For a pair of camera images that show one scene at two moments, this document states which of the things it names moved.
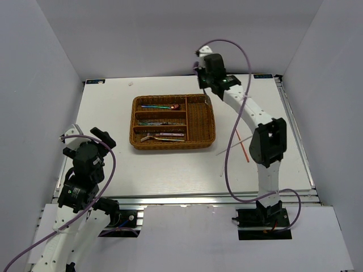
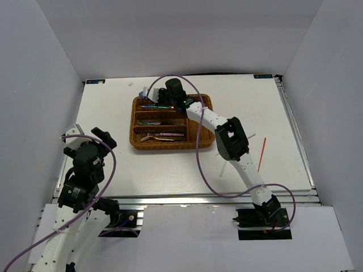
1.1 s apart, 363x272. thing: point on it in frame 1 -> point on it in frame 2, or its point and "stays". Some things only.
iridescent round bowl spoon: x=174 y=106 stays
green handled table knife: x=146 y=123 stays
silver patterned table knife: x=168 y=123 stays
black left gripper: x=104 y=136 stays
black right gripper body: x=204 y=79 -> x=165 y=99
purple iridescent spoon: x=196 y=66 -> x=142 y=95
